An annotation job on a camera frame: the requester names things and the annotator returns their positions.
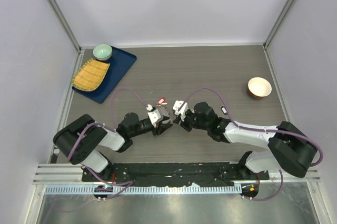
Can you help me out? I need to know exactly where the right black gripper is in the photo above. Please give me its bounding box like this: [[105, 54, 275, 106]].
[[174, 109, 210, 132]]

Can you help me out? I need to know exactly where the red capped key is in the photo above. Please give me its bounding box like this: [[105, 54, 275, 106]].
[[157, 97, 167, 106]]

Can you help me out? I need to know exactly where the grey keyring holder red handle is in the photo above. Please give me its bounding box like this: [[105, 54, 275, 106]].
[[156, 104, 172, 124]]

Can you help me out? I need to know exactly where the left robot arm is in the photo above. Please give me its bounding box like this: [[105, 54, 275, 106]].
[[53, 109, 172, 181]]

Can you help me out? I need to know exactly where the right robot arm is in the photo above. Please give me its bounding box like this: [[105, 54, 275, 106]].
[[173, 100, 318, 179]]

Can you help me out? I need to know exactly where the black key fob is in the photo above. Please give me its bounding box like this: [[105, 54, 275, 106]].
[[221, 106, 228, 115]]

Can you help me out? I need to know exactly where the blue tray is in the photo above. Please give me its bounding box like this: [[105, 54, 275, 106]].
[[72, 46, 137, 104]]

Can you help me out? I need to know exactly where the white brown bowl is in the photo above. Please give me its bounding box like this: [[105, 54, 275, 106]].
[[247, 77, 272, 99]]

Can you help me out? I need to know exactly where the yellow woven mat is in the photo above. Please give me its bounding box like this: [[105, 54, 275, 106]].
[[72, 58, 110, 92]]

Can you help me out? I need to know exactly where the green ceramic bowl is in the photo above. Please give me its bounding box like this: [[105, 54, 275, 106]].
[[93, 44, 112, 61]]

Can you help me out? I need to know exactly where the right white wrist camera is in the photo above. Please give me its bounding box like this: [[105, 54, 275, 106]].
[[173, 100, 189, 121]]

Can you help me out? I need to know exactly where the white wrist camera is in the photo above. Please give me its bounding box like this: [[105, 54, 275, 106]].
[[173, 100, 189, 121], [146, 104, 162, 128]]

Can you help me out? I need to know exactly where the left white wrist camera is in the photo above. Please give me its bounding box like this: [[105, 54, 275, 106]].
[[146, 104, 162, 128]]

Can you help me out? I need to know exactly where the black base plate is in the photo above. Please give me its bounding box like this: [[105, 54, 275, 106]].
[[98, 162, 270, 187]]

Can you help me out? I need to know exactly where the slotted cable duct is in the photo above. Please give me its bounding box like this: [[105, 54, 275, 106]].
[[45, 184, 242, 195]]

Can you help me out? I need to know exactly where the right aluminium frame post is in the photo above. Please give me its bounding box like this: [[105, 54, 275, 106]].
[[263, 0, 296, 50]]

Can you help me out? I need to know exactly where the aluminium frame post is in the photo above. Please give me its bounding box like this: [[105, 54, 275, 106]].
[[263, 0, 296, 50], [47, 0, 82, 53]]

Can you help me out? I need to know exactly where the left aluminium frame post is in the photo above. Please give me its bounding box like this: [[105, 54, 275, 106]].
[[47, 0, 82, 53]]

